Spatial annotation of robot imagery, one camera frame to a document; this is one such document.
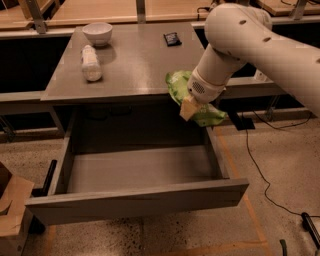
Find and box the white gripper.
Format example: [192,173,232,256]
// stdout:
[180,45,246,121]

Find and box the green rice chip bag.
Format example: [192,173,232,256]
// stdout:
[165,71,227,127]

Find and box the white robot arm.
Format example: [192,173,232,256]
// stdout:
[180,3,320,120]

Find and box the grey cabinet with counter top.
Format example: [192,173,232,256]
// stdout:
[40,21,227,154]

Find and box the open grey top drawer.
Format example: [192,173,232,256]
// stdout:
[26,110,248,225]

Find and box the small black snack packet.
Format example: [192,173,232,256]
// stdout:
[164,32,182,47]

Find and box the white plastic bottle lying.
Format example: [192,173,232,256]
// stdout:
[81,45,102,82]

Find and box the white ceramic bowl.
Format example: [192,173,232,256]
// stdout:
[82,22,113,46]

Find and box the brown cardboard box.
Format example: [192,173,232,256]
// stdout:
[0,163,34,256]

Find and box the black base bracket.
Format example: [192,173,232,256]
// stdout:
[228,111,255,131]

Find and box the black floor cable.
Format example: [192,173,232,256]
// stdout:
[244,109,320,218]

